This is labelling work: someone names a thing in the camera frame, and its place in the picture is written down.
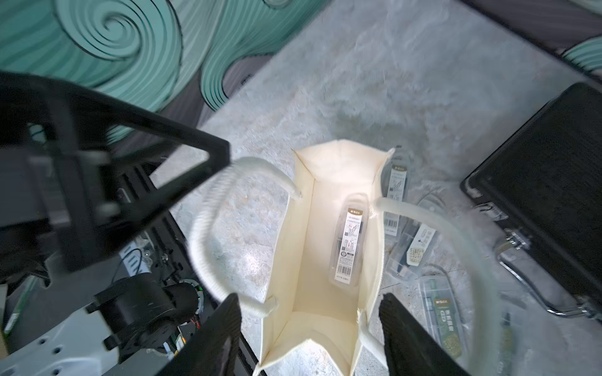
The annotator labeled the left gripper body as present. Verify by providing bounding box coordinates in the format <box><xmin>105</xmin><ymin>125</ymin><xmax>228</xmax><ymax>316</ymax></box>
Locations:
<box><xmin>1</xmin><ymin>72</ymin><xmax>230</xmax><ymax>277</ymax></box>

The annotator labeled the black metal briefcase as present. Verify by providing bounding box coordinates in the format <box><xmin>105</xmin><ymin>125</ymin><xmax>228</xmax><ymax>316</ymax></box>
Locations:
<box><xmin>460</xmin><ymin>82</ymin><xmax>601</xmax><ymax>321</ymax></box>

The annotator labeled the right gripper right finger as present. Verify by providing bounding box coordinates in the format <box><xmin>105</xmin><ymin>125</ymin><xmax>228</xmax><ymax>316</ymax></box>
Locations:
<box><xmin>379</xmin><ymin>293</ymin><xmax>467</xmax><ymax>376</ymax></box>

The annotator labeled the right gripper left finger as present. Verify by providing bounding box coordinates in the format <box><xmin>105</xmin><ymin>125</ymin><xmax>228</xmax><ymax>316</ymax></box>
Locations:
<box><xmin>157</xmin><ymin>294</ymin><xmax>241</xmax><ymax>376</ymax></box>

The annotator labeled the white label compass case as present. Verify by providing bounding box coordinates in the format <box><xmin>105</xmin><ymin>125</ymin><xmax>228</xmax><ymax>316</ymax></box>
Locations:
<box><xmin>329</xmin><ymin>193</ymin><xmax>368</xmax><ymax>295</ymax></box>

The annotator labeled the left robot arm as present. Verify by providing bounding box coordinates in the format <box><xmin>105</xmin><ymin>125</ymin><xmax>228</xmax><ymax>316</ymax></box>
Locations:
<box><xmin>1</xmin><ymin>72</ymin><xmax>230</xmax><ymax>375</ymax></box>

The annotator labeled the clear compass case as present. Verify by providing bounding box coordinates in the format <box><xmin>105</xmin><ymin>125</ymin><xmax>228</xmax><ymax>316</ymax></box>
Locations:
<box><xmin>383</xmin><ymin>163</ymin><xmax>408</xmax><ymax>237</ymax></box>

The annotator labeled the cream canvas tote bag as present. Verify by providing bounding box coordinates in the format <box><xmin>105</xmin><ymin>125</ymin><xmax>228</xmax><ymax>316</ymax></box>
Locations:
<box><xmin>188</xmin><ymin>140</ymin><xmax>501</xmax><ymax>375</ymax></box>

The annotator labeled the green label compass case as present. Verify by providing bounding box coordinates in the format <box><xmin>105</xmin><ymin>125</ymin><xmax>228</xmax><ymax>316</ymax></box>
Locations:
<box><xmin>419</xmin><ymin>275</ymin><xmax>468</xmax><ymax>367</ymax></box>

